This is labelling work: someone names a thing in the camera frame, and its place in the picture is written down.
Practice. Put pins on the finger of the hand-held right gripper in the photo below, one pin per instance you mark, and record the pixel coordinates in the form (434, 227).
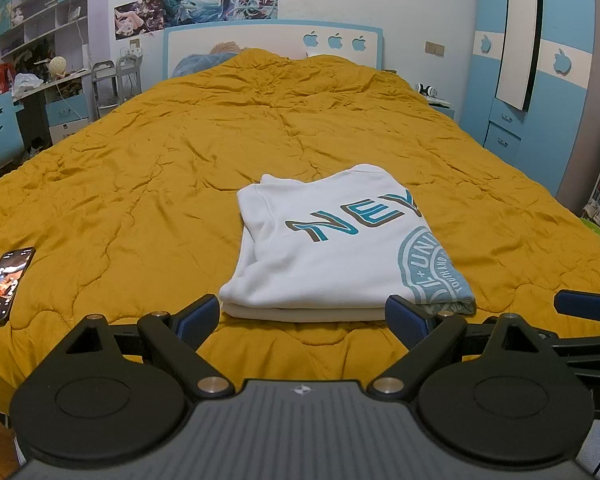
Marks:
(580, 306)

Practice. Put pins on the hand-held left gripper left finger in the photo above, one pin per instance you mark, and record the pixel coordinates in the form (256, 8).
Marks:
(200, 317)

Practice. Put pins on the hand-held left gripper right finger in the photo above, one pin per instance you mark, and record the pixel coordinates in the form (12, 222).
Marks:
(405, 317)

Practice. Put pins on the white printed sweatshirt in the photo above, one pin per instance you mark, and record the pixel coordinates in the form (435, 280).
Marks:
(305, 270)

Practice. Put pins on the mustard yellow quilted blanket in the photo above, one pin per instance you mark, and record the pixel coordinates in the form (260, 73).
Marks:
(180, 160)

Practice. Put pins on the black smartphone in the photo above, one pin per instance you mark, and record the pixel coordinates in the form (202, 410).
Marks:
(7, 282)

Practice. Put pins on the white nightstand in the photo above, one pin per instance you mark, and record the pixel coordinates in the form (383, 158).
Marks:
(440, 105)

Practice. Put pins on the blue and white wardrobe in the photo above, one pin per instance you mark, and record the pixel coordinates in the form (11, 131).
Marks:
(560, 85)

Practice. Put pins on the black and white headphones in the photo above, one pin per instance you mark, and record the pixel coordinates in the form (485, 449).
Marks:
(426, 90)

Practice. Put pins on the shoes on floor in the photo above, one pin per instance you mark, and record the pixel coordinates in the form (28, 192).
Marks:
(34, 147)

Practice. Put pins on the grey trolley cart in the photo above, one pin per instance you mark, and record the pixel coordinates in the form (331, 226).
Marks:
(112, 85)

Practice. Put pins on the white and blue desk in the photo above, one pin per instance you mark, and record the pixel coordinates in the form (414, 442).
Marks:
(62, 105)

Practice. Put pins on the blue pillow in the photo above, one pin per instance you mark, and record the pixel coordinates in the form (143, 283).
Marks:
(200, 64)

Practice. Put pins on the beige plush toy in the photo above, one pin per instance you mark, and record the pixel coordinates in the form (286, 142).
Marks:
(226, 48)

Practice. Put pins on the tall wardrobe mirror panel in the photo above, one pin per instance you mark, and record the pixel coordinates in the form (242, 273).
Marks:
(522, 30)

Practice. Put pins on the round beige lamp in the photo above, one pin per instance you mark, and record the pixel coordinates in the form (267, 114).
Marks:
(57, 66)

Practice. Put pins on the white and blue headboard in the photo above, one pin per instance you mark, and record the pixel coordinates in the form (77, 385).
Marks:
(280, 40)

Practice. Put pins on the white plastic bag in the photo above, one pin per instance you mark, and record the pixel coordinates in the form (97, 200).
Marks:
(27, 84)

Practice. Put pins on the beige wall switch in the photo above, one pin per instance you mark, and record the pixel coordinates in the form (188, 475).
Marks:
(434, 48)

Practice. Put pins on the white wall power socket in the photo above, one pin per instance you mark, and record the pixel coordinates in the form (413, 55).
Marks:
(131, 52)

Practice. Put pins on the pink-toned wall poster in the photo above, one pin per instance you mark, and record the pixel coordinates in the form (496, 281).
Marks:
(140, 17)

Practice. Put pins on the green-toned wall poster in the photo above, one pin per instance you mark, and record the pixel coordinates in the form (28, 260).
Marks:
(192, 7)

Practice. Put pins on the blue-toned wall poster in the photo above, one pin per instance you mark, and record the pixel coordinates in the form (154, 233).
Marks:
(250, 1)

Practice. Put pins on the white wall bookshelf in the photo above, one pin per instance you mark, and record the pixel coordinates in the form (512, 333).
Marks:
(40, 5)

